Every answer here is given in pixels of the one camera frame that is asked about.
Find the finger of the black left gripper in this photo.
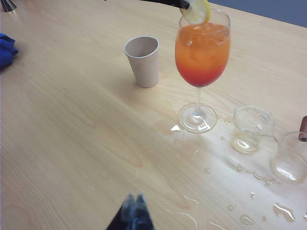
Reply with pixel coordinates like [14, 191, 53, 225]
[139, 0, 192, 11]

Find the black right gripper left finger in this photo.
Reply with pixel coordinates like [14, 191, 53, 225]
[105, 193, 135, 230]

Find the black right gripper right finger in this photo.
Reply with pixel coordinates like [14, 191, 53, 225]
[133, 193, 155, 230]

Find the yellow lemon slice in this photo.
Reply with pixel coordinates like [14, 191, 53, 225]
[182, 0, 212, 26]

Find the beige paper cup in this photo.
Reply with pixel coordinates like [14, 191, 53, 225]
[123, 35, 160, 89]

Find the wine glass with orange cocktail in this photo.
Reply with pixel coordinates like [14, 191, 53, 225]
[175, 9, 232, 134]

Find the silver metal jigger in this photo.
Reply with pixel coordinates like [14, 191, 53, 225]
[0, 0, 18, 13]

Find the blue cloth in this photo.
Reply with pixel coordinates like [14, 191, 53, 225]
[0, 33, 20, 71]

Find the clear glass beaker with handle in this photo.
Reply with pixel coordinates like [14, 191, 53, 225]
[231, 105, 275, 155]

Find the clear measuring beaker wooden handle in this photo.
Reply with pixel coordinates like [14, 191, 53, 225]
[269, 115, 307, 185]

